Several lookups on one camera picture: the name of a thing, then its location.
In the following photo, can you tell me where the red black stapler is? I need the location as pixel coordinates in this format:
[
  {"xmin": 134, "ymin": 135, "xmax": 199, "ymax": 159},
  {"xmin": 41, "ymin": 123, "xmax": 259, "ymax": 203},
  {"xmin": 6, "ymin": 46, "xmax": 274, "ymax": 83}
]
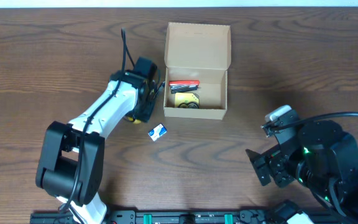
[{"xmin": 169, "ymin": 80, "xmax": 200, "ymax": 94}]

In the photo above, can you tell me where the cream sticky note pad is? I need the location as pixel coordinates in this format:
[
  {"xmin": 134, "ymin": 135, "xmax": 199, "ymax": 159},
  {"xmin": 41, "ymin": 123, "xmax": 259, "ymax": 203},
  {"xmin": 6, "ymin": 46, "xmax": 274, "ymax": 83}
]
[{"xmin": 175, "ymin": 93, "xmax": 200, "ymax": 108}]

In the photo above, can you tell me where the yellow adhesive tape roll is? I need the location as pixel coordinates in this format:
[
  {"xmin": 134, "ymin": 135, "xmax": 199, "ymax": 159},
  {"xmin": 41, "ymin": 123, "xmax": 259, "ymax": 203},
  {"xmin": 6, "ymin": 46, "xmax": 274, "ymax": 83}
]
[{"xmin": 126, "ymin": 116, "xmax": 142, "ymax": 124}]

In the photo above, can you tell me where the blue white staples box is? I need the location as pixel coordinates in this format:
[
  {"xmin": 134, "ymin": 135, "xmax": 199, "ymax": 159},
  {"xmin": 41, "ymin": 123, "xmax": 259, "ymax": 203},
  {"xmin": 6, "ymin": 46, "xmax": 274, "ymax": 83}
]
[{"xmin": 148, "ymin": 123, "xmax": 167, "ymax": 141}]

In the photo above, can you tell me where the correction tape dispenser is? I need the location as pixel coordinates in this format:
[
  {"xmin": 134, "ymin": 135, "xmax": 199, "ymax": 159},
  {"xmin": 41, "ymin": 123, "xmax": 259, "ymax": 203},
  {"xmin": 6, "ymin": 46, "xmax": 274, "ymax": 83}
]
[{"xmin": 178, "ymin": 102, "xmax": 199, "ymax": 109}]

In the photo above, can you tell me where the cardboard box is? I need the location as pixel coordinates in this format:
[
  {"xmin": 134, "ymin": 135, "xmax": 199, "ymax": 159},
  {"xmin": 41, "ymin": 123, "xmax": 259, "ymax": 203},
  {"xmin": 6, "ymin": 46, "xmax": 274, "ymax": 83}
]
[{"xmin": 163, "ymin": 22, "xmax": 231, "ymax": 120}]

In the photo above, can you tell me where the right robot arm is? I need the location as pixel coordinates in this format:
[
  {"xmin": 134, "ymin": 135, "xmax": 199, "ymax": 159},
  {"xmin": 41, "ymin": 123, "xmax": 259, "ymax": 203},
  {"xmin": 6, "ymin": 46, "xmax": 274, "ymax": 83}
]
[{"xmin": 246, "ymin": 105, "xmax": 358, "ymax": 223}]

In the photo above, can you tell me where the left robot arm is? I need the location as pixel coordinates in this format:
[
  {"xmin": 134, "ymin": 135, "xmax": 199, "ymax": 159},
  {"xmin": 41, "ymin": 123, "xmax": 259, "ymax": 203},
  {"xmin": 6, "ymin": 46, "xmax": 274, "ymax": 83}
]
[{"xmin": 35, "ymin": 70, "xmax": 157, "ymax": 223}]

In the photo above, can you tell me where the green clamp right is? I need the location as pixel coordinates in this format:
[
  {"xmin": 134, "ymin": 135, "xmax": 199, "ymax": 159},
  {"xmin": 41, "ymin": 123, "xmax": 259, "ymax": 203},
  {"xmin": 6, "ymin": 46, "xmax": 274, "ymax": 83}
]
[{"xmin": 224, "ymin": 214, "xmax": 233, "ymax": 224}]

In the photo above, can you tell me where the green clamp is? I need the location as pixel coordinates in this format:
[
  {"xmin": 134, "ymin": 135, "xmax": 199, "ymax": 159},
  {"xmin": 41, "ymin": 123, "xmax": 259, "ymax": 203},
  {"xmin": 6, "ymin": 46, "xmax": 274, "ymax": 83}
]
[
  {"xmin": 224, "ymin": 214, "xmax": 233, "ymax": 224},
  {"xmin": 144, "ymin": 214, "xmax": 153, "ymax": 224}
]

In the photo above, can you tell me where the green clamp left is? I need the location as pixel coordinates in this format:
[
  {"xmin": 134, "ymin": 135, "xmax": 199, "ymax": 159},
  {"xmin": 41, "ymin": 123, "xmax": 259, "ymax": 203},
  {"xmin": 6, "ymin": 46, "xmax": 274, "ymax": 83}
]
[{"xmin": 144, "ymin": 214, "xmax": 153, "ymax": 224}]

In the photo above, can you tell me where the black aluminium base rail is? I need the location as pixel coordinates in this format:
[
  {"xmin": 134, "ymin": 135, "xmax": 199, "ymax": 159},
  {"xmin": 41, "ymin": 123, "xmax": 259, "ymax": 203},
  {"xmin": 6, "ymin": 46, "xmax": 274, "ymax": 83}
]
[{"xmin": 29, "ymin": 209, "xmax": 323, "ymax": 224}]

